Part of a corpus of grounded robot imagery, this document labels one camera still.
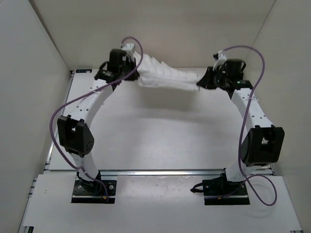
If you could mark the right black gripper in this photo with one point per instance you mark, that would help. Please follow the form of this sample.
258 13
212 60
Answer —
206 82

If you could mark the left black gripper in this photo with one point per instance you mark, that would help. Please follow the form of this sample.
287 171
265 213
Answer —
132 61

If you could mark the white skirt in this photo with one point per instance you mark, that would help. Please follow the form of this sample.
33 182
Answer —
156 74

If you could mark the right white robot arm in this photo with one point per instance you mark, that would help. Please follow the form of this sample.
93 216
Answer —
262 144

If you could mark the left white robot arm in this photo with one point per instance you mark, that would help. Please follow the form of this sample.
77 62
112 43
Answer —
74 129

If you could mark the left blue corner label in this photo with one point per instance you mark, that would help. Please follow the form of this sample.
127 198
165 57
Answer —
83 71

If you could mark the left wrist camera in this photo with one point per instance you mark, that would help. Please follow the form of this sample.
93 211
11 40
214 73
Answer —
105 75

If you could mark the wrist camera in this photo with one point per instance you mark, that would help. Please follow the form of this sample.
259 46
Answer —
243 84
105 75

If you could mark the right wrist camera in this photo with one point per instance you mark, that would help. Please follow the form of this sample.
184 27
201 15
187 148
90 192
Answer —
243 84

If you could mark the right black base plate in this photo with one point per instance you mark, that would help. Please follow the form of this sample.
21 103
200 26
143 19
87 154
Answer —
221 192

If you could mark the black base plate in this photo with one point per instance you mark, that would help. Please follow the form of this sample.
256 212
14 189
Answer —
95 196
221 192

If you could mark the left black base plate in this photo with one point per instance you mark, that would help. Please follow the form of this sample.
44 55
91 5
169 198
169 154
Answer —
95 196

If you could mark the aluminium front rail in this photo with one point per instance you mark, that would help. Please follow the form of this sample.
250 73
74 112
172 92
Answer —
167 172

